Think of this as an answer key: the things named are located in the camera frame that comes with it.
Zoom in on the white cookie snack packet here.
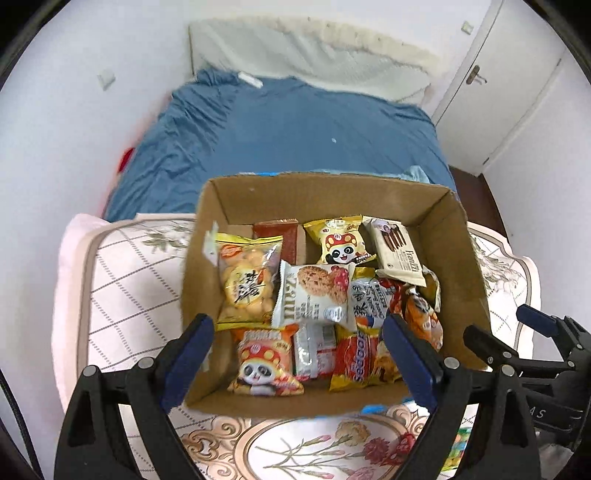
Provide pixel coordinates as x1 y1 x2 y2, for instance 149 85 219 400
271 261 356 332

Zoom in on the red yellow noodle packet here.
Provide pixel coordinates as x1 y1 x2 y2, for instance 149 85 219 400
329 326 402 392

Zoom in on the white chocolate stick packet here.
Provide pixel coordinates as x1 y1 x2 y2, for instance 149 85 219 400
363 216 427 287

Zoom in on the floral white quilt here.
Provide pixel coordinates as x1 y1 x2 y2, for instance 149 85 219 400
51 214 541 479

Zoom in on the silver red small packet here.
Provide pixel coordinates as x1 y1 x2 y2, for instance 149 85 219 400
294 323 337 382

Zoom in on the panda snack packet back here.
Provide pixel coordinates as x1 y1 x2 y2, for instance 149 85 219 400
304 215 376 265

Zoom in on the cardboard snack box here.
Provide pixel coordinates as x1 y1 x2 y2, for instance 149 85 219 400
181 173 490 419

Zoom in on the yellow biscuit ball packet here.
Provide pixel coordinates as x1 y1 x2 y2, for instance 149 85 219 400
215 233 283 331

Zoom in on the red brown snack packet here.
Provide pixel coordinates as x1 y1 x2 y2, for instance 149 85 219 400
252 219 298 265

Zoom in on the white door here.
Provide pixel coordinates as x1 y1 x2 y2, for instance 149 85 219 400
437 1 565 176

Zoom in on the blue bed sheet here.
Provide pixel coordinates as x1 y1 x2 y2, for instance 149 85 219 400
103 69 456 222

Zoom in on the white pillow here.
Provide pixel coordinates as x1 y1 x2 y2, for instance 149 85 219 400
188 16 440 105

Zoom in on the wall switch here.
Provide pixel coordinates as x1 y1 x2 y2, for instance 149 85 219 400
97 69 116 91

